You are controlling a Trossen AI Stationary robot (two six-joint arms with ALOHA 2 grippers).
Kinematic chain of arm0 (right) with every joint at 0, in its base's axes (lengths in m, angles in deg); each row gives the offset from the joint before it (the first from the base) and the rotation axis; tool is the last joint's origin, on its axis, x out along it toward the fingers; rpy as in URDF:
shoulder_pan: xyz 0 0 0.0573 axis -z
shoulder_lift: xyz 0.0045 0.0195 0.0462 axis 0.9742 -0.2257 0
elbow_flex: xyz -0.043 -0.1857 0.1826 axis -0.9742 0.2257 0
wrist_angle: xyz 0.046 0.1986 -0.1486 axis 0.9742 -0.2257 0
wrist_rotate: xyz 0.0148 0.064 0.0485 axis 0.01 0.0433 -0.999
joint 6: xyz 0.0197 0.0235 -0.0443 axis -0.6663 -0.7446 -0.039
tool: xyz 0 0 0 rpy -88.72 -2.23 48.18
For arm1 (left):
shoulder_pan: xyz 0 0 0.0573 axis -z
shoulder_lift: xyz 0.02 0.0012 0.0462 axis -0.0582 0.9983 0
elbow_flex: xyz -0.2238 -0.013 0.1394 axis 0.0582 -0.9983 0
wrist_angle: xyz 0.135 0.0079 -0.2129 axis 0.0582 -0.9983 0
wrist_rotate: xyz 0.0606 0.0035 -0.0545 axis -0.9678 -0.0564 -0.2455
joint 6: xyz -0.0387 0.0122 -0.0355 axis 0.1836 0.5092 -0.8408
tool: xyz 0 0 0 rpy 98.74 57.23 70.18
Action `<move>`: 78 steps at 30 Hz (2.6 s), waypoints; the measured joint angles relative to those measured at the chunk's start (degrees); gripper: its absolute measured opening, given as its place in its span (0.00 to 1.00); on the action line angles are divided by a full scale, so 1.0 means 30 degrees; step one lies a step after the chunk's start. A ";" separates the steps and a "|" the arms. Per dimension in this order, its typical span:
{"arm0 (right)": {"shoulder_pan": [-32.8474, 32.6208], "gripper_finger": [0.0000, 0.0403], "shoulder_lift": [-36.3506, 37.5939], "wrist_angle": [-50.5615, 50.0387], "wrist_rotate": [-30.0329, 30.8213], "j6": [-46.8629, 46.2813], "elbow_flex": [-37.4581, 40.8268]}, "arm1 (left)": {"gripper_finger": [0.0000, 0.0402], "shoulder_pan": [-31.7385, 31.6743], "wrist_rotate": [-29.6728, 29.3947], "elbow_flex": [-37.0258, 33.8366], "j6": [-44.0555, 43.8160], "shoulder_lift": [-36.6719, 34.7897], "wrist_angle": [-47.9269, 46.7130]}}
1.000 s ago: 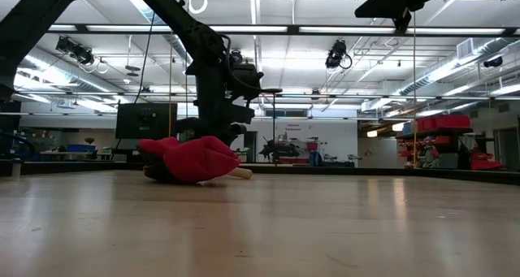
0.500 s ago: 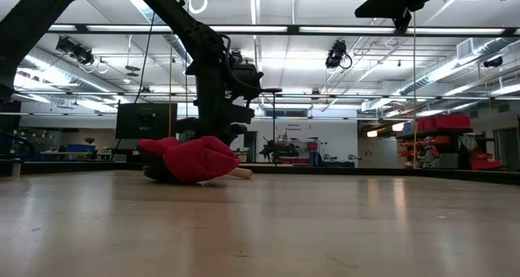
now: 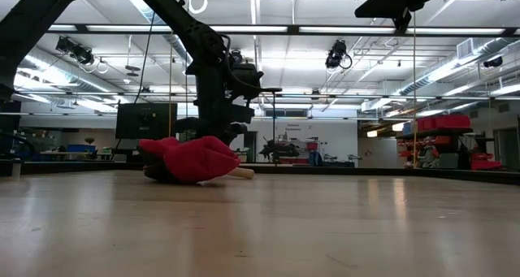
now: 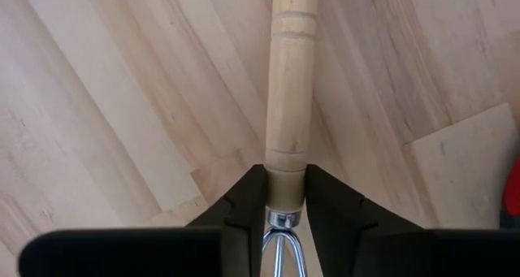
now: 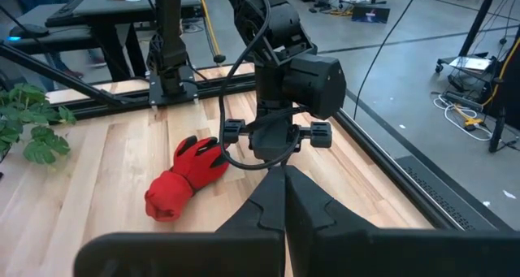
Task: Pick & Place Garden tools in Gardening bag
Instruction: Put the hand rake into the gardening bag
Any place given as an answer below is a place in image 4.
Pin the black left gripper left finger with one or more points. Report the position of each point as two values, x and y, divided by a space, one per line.
162 252

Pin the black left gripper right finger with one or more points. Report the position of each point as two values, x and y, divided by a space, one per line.
406 252

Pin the red black gardening glove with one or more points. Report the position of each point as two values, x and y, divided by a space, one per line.
512 191

